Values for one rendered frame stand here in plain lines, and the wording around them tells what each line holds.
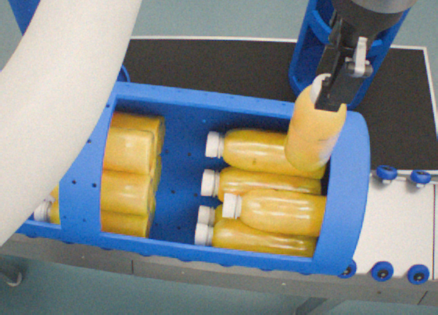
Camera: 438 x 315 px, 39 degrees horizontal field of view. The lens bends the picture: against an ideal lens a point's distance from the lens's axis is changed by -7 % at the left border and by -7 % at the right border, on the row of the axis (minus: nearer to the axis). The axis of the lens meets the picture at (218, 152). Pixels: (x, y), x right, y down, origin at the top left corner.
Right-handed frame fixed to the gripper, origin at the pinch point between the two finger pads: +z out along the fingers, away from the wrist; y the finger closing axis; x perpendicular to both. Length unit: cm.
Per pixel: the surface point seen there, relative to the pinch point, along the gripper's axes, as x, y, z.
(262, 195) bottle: 4.1, -4.5, 32.4
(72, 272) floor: 54, -2, 147
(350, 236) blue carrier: -9.7, -11.0, 27.6
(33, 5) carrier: 59, 42, 56
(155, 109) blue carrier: 24.1, 12.2, 41.6
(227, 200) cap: 9.4, -5.6, 33.6
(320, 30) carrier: -13, 65, 87
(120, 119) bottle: 28.8, 5.7, 33.3
